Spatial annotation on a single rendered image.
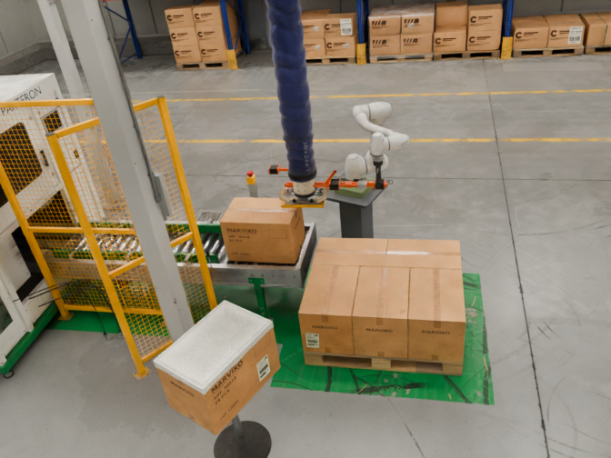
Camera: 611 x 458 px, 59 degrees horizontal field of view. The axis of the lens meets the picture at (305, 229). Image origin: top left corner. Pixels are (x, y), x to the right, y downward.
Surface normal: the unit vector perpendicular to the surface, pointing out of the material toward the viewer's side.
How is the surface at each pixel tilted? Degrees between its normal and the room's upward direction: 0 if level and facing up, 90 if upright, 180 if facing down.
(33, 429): 0
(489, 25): 92
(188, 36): 91
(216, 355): 0
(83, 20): 90
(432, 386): 0
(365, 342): 90
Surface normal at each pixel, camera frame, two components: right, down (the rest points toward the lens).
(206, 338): -0.11, -0.83
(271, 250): -0.21, 0.55
